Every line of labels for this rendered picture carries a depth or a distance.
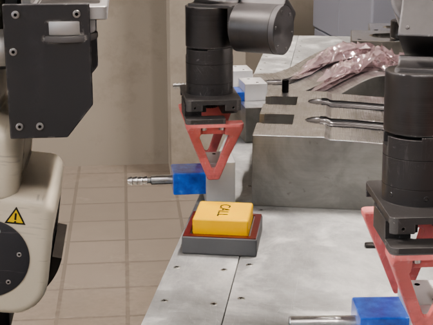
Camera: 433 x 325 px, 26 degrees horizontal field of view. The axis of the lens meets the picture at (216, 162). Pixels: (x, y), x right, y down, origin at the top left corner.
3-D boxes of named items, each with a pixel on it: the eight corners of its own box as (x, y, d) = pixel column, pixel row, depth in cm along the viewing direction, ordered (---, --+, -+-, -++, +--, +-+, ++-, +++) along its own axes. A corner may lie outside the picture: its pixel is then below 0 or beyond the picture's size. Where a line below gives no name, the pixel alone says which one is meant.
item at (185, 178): (128, 207, 114) (127, 165, 112) (127, 195, 119) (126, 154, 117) (235, 204, 115) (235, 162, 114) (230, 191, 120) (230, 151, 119)
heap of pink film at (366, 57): (314, 97, 146) (316, 48, 144) (286, 75, 163) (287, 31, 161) (470, 91, 151) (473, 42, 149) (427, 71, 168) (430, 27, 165)
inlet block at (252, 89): (184, 120, 145) (183, 86, 143) (180, 113, 150) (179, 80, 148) (267, 117, 147) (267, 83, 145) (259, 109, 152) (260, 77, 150)
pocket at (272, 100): (262, 130, 129) (262, 104, 128) (265, 121, 134) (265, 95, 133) (295, 131, 128) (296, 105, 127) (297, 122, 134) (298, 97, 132)
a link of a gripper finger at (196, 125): (236, 167, 118) (236, 93, 115) (243, 184, 111) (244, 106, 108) (182, 169, 117) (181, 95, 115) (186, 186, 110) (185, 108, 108)
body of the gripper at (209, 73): (230, 97, 120) (230, 39, 118) (241, 115, 110) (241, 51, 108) (180, 98, 119) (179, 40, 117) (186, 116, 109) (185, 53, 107)
